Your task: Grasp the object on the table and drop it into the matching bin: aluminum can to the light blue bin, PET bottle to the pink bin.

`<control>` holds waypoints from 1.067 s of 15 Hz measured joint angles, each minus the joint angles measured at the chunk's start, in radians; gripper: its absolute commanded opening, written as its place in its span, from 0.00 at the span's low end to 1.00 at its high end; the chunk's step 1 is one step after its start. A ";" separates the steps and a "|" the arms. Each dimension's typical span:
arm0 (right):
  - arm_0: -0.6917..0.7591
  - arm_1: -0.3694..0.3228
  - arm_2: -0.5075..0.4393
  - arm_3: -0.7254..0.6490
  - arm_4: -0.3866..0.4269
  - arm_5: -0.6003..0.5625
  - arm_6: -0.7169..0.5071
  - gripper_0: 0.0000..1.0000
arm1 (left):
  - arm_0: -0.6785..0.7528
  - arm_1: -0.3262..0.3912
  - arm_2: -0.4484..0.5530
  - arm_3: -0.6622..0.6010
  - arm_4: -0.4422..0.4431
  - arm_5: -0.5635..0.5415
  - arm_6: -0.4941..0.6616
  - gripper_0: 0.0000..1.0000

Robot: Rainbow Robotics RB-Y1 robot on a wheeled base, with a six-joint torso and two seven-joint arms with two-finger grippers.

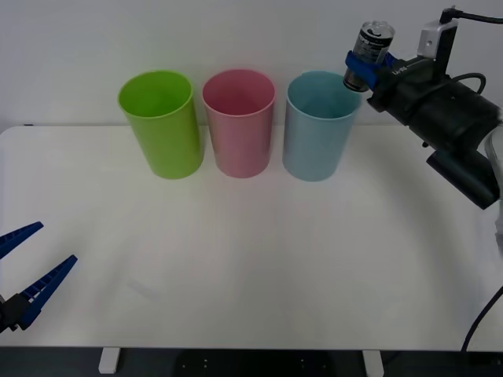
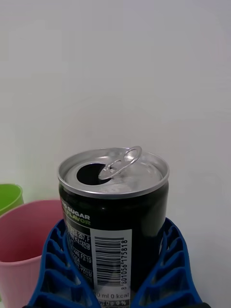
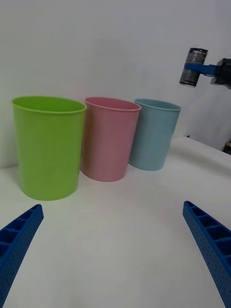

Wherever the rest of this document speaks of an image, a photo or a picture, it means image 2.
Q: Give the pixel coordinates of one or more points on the black drink can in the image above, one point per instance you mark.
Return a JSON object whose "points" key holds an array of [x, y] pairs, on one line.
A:
{"points": [[113, 216]]}

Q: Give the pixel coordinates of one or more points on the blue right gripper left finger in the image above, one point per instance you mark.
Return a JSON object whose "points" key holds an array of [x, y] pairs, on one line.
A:
{"points": [[56, 272]]}

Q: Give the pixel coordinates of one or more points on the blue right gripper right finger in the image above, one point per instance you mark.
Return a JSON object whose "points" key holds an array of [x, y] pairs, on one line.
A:
{"points": [[170, 269]]}

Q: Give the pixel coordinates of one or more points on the pink plastic waste bin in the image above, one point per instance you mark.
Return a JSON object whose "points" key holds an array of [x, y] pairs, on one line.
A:
{"points": [[24, 238]]}

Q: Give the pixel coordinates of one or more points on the green plastic waste bin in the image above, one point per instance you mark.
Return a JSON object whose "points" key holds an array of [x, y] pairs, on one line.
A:
{"points": [[9, 196]]}

